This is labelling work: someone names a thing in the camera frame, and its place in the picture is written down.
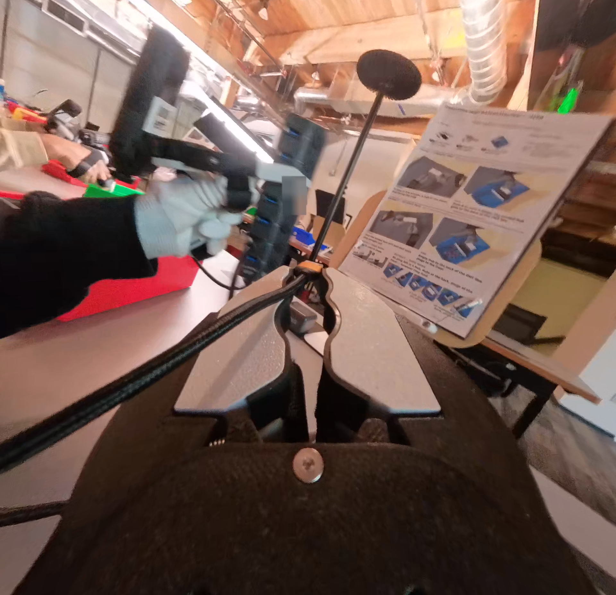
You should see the silver round air duct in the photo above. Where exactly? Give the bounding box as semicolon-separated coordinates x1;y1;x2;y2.
294;85;472;118

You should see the black video camera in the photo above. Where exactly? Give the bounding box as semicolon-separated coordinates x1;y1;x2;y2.
46;100;83;141

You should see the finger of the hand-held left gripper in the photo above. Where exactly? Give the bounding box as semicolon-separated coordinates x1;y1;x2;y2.
255;160;295;183

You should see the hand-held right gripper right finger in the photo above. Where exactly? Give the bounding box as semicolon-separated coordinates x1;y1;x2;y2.
323;267;441;415

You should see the black USB hub with switches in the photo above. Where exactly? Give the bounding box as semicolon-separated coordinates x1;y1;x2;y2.
241;114;328;288

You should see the blue plastic bin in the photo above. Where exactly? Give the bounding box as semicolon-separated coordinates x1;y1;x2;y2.
291;227;333;249

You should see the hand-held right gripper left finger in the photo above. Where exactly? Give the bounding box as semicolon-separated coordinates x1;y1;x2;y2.
174;266;294;415

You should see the black disc pole stand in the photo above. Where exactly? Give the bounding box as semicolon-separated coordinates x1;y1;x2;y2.
305;49;423;266

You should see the orange plug USB cable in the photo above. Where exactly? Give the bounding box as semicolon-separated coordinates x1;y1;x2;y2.
0;263;322;528

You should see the instruction sign on stand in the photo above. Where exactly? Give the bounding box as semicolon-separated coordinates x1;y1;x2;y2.
332;102;616;350

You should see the black hub attached cable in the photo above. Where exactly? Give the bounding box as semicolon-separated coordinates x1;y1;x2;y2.
192;234;251;293

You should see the wooden top desk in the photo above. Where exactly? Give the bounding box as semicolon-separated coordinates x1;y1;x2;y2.
481;331;602;442

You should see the silver spiral air duct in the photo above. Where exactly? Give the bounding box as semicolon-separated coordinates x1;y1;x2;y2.
457;0;508;106

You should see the person's left forearm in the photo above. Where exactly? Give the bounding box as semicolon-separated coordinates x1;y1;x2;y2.
0;191;159;340

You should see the green plastic bin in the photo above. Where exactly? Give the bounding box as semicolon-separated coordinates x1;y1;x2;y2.
84;181;145;199

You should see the red plastic bin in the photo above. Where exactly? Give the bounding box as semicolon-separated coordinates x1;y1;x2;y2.
58;256;200;323
41;160;88;187

